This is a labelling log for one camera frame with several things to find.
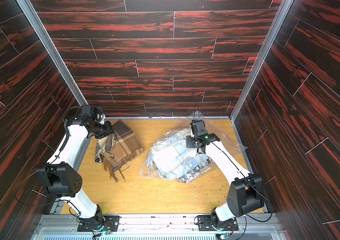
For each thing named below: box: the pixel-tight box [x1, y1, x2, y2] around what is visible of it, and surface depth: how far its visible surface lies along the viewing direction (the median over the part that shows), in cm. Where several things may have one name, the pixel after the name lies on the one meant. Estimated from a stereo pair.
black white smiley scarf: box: [179, 156, 214, 184], surface depth 88 cm
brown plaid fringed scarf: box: [96, 119, 144, 183], surface depth 93 cm
